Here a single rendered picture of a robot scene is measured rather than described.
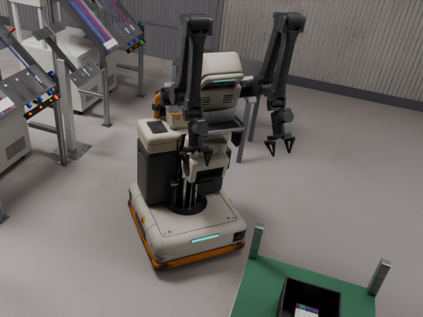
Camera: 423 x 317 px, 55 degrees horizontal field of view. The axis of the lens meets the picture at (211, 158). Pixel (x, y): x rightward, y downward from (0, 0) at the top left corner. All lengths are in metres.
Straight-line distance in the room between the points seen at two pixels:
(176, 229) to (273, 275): 1.16
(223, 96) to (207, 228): 0.89
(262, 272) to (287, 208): 1.83
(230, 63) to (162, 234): 1.11
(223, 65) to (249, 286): 1.03
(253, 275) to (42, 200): 2.11
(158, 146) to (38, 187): 1.28
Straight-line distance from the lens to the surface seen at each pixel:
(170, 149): 2.45
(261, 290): 1.44
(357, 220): 3.41
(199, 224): 2.59
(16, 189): 3.41
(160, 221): 2.60
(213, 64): 1.96
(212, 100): 2.06
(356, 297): 1.53
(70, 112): 3.56
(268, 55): 1.99
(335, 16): 5.19
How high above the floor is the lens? 2.06
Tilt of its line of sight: 34 degrees down
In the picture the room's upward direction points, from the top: 7 degrees clockwise
